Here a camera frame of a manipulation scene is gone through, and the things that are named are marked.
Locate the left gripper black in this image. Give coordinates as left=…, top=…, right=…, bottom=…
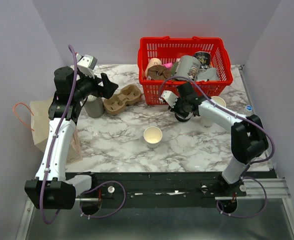
left=73, top=69, right=118, bottom=101

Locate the stack of white lids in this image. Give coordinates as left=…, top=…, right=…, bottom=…
left=175, top=114, right=193, bottom=123

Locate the brown cardboard cup carrier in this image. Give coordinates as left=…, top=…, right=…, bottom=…
left=103, top=84, right=142, bottom=115

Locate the stack of white paper cups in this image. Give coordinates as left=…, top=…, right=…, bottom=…
left=199, top=102, right=224, bottom=128

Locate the single white paper cup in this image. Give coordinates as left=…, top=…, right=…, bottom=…
left=143, top=126, right=163, bottom=148

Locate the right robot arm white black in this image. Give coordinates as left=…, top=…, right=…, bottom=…
left=161, top=82, right=269, bottom=196

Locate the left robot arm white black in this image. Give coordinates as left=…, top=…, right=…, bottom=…
left=24, top=66, right=118, bottom=210

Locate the white paper takeout bag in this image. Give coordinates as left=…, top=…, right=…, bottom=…
left=13, top=96, right=83, bottom=165

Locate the grey felt straw holder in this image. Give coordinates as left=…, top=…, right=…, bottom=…
left=84, top=95, right=105, bottom=118

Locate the grey printed cup in basket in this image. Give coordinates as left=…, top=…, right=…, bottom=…
left=174, top=55, right=200, bottom=80

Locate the grey pouch in basket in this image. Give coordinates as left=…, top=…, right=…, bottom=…
left=197, top=67, right=219, bottom=81

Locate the pink item in basket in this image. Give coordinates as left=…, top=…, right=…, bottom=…
left=162, top=62, right=173, bottom=69

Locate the brown fabric scrunchie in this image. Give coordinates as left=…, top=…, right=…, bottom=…
left=147, top=65, right=172, bottom=81

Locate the red plastic shopping basket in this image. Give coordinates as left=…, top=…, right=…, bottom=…
left=137, top=36, right=233, bottom=105

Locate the black printed cup in basket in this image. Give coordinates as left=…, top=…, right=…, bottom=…
left=193, top=51, right=211, bottom=70

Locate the beige cup in basket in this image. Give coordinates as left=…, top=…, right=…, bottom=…
left=145, top=57, right=162, bottom=78

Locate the clear plastic water bottle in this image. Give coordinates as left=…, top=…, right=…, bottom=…
left=243, top=105, right=253, bottom=116

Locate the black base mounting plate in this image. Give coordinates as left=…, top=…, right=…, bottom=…
left=78, top=172, right=246, bottom=209

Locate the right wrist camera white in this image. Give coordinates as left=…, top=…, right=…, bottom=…
left=159, top=90, right=179, bottom=108

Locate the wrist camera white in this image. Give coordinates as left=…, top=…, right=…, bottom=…
left=159, top=90, right=179, bottom=108
left=76, top=53, right=97, bottom=78

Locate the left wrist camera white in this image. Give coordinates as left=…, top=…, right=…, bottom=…
left=76, top=53, right=97, bottom=78

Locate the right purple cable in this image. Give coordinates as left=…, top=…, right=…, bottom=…
left=158, top=75, right=277, bottom=219

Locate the purple cable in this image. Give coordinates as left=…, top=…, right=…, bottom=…
left=40, top=44, right=126, bottom=225
left=158, top=75, right=277, bottom=219

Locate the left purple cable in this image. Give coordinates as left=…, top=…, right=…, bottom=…
left=40, top=44, right=126, bottom=225

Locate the aluminium rail frame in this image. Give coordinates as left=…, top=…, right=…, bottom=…
left=14, top=177, right=294, bottom=240

